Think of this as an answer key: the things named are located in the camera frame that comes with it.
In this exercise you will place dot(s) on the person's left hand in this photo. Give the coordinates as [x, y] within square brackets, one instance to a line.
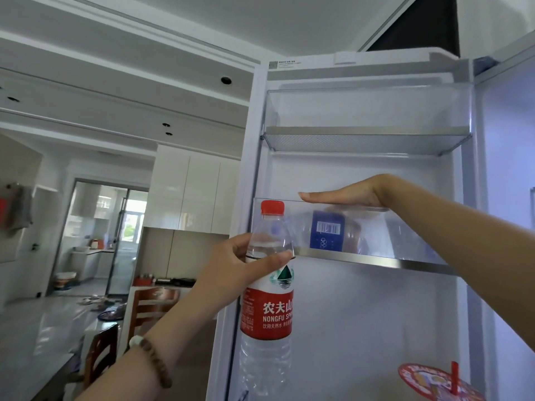
[221, 275]

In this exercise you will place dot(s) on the person's right hand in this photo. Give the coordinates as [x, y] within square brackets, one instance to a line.
[355, 192]

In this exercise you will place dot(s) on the person's left thumb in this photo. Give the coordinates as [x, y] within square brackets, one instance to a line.
[269, 262]

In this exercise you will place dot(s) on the person's right thumb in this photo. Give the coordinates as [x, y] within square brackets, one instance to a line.
[322, 197]

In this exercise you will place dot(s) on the blue label drink bottle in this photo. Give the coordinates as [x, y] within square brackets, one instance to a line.
[326, 235]

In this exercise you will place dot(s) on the red label water bottle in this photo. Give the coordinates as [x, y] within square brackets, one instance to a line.
[267, 313]

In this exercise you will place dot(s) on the person's left forearm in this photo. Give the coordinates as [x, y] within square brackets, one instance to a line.
[167, 342]

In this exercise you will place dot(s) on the person's right forearm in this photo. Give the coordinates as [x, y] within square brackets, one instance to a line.
[459, 246]

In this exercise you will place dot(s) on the large clear door bin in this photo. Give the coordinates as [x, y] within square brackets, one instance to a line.
[368, 137]

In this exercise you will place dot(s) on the clear door bin steel trim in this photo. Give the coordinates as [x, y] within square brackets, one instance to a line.
[401, 246]

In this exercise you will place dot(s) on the black gas stove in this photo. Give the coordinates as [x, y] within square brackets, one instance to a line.
[177, 282]

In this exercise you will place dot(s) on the white fridge door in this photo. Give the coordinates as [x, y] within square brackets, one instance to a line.
[359, 321]

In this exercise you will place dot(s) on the brown wooden chair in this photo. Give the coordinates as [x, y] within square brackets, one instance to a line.
[150, 306]
[102, 354]

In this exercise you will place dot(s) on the white sticker label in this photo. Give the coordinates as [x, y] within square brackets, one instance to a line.
[284, 64]

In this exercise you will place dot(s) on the glass sliding door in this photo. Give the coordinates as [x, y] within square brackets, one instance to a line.
[125, 242]

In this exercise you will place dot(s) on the white fridge body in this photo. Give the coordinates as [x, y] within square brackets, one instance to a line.
[508, 141]

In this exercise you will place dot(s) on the red printed cup lid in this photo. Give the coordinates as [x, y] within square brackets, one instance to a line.
[430, 382]

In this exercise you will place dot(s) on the round kitchen stool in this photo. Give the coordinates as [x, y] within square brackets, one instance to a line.
[66, 280]

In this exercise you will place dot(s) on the red straw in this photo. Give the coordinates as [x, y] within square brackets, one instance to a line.
[454, 373]

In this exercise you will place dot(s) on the grey hanging cloth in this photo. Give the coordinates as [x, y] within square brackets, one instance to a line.
[19, 206]

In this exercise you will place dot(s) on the white wall cabinets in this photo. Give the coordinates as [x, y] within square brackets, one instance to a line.
[188, 192]

